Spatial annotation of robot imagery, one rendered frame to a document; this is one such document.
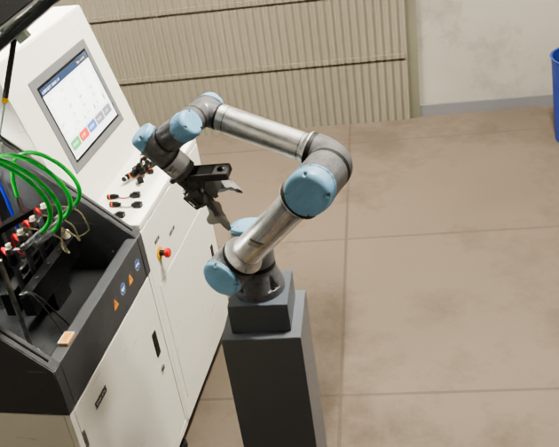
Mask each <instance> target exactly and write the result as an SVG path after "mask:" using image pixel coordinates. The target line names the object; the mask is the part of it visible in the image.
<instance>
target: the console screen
mask: <svg viewBox="0 0 559 447"><path fill-rule="evenodd" d="M28 87H29V88H30V90H31V92H32V94H33V95H34V97H35V100H36V102H37V104H38V105H39V106H40V108H41V110H42V112H43V114H44V116H45V118H46V120H47V122H48V123H49V124H50V126H51V129H52V130H53V132H54V134H55V136H56V138H57V139H58V141H59V143H60V145H61V147H62V148H63V150H64V152H65V154H66V156H67V157H68V159H69V161H70V163H71V165H72V166H73V168H74V170H75V173H76V174H78V173H79V172H80V171H81V170H82V168H83V167H84V166H85V165H86V163H87V162H88V161H89V160H90V159H91V157H92V156H93V155H94V154H95V153H96V151H97V150H98V149H99V148H100V147H101V146H102V145H103V144H104V143H105V142H106V140H107V139H108V138H109V137H110V136H111V134H112V133H113V132H114V131H115V130H116V128H117V127H118V126H119V125H120V124H121V122H122V121H123V120H124V119H123V117H122V114H121V112H120V110H119V108H118V106H117V104H116V103H115V101H114V98H113V96H112V94H111V92H110V90H109V89H108V87H107V85H106V82H105V80H104V78H103V76H102V74H101V73H100V71H99V69H98V66H97V64H96V62H95V60H94V58H93V57H92V55H91V52H90V50H89V48H88V46H87V44H86V42H85V41H84V39H82V40H81V41H79V42H78V43H77V44H76V45H74V46H73V47H72V48H71V49H70V50H68V51H67V52H66V53H65V54H63V55H62V56H61V57H60V58H59V59H57V60H56V61H55V62H53V63H52V64H51V65H50V66H49V67H47V68H46V69H45V70H44V71H42V73H41V74H39V75H38V76H37V77H36V78H35V79H34V80H32V81H31V82H30V83H29V84H28Z"/></svg>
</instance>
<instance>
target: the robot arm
mask: <svg viewBox="0 0 559 447"><path fill-rule="evenodd" d="M205 128H209V129H213V130H216V131H218V132H221V133H224V134H226V135H228V136H231V137H235V138H238V139H240V140H243V141H245V142H248V143H250V144H253V145H257V146H260V147H262V148H264V149H267V150H270V151H273V152H275V153H279V154H282V155H284V156H287V157H289V158H292V159H294V160H297V161H299V162H300V164H301V165H300V166H299V167H298V168H297V169H296V170H295V171H294V172H293V173H292V174H291V175H290V176H289V178H288V179H287V180H286V181H285V182H284V183H283V184H282V186H281V187H280V189H279V197H278V198H277V199H276V200H275V201H274V202H273V203H272V204H271V205H270V206H269V207H268V208H267V209H266V210H265V211H264V212H263V213H262V214H261V215H260V216H259V217H258V218H256V217H248V218H242V219H240V220H237V221H235V222H233V223H232V224H230V222H229V221H228V219H227V218H226V214H225V213H224V212H223V210H222V206H221V204H220V202H218V201H215V200H214V199H213V198H217V197H218V193H219V192H225V191H228V190H231V191H236V192H239V193H243V191H242V190H241V189H240V188H239V186H238V185H236V184H235V183H234V182H233V181H231V179H230V178H229V176H230V175H231V172H232V166H231V164H230V163H219V164H206V165H194V162H193V161H192V160H191V159H190V157H189V156H187V155H186V154H185V153H184V152H183V151H181V150H180V149H179V147H181V146H183V145H185V144H186V143H188V142H190V141H192V140H194V139H195V138H196V137H197V136H199V135H200V133H201V131H202V130H204V129H205ZM132 144H133V146H135V147H136V148H137V149H138V150H139V151H140V152H141V154H143V155H144V156H145V157H146V158H147V159H148V160H150V161H151V162H152V163H153V164H155V165H156V166H157V167H158V168H159V169H161V170H162V171H163V172H164V173H166V174H167V175H168V176H169V177H171V179H170V180H169V182H170V183H172V184H174V183H177V184H179V185H180V186H181V187H182V188H183V189H184V190H183V194H184V198H183V200H185V201H186V202H187V203H188V204H190V205H191V206H192V207H193V208H195V209H196V210H197V209H199V208H204V207H205V206H207V209H208V211H209V215H208V217H207V222H208V224H222V226H223V227H224V228H225V229H226V230H227V231H229V232H230V233H231V237H230V238H229V239H228V240H227V241H226V242H225V243H224V244H223V246H222V247H221V248H220V249H219V250H218V251H217V252H216V253H215V254H214V256H213V257H212V258H211V259H210V260H208V261H207V264H206V265H205V266H204V269H203V275H204V277H205V279H206V281H207V283H208V284H209V286H210V287H211V288H212V289H214V290H215V291H216V292H218V293H220V294H224V295H228V296H230V295H234V294H237V296H238V297H239V298H240V299H241V300H242V301H245V302H267V301H269V300H272V299H274V298H276V297H277V296H279V295H280V294H281V293H282V292H283V290H284V288H285V280H284V277H283V275H282V273H281V271H280V269H279V267H278V265H277V264H276V262H275V255H274V250H273V249H274V248H275V247H276V246H277V245H278V244H279V243H280V242H281V241H282V240H283V239H284V238H285V237H286V236H287V235H288V234H289V233H290V232H291V231H292V230H293V229H294V228H295V227H296V226H297V225H298V224H299V223H300V222H301V221H302V220H310V219H312V218H314V217H315V216H316V215H319V214H320V213H322V212H323V211H325V210H326V209H327V208H329V206H330V205H331V204H332V202H333V201H334V199H335V197H336V195H337V194H338V193H339V192H340V190H341V189H342V188H343V187H344V186H345V185H346V184H347V182H348V181H349V179H350V177H351V174H352V170H353V164H352V158H351V157H350V154H349V152H348V151H347V149H346V148H345V147H344V146H343V145H341V144H340V143H339V142H338V141H336V140H334V139H332V138H331V137H328V136H326V135H323V134H320V133H318V132H316V131H313V132H311V133H306V132H303V131H300V130H299V129H294V128H291V127H288V126H286V125H283V124H281V123H278V122H274V121H271V120H268V119H265V118H264V117H261V116H258V115H255V114H251V113H248V112H246V111H243V110H240V109H238V108H235V107H232V106H228V105H226V104H224V102H223V100H222V99H221V98H220V97H219V96H218V95H217V94H216V93H214V92H206V93H204V94H202V95H200V96H199V97H197V98H196V99H195V100H194V101H193V102H192V103H191V104H189V105H188V106H186V107H185V108H184V109H182V110H181V111H180V112H178V113H177V114H175V115H174V116H173V117H171V118H170V119H169V120H167V121H166V122H164V123H163V124H162V125H161V126H159V127H157V128H155V126H153V125H152V124H150V123H146V124H144V125H143V126H142V127H141V128H140V129H139V130H138V131H137V132H136V134H135V135H134V137H133V138H132ZM187 193H188V194H187ZM186 194H187V196H186ZM190 202H191V203H192V204H191V203H190Z"/></svg>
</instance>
